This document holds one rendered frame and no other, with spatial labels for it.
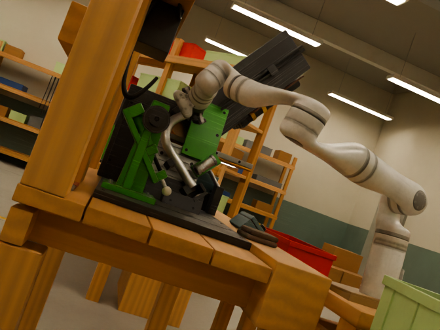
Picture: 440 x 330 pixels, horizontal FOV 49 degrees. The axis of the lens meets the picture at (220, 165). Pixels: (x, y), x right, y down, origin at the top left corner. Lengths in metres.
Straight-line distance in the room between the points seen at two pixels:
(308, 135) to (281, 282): 0.34
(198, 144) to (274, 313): 0.73
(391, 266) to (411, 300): 0.50
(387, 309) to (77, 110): 0.69
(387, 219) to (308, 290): 0.40
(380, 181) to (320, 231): 10.47
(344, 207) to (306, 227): 1.07
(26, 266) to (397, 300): 0.70
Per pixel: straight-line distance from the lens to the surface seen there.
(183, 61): 4.86
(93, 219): 1.00
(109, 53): 1.01
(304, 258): 1.72
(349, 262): 8.35
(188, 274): 1.12
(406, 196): 1.36
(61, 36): 1.12
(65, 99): 1.00
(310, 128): 1.12
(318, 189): 11.60
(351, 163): 1.22
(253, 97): 1.22
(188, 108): 1.45
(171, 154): 1.56
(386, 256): 1.38
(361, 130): 12.05
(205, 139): 1.64
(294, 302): 1.11
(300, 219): 11.50
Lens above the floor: 1.01
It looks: 2 degrees up
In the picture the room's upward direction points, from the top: 20 degrees clockwise
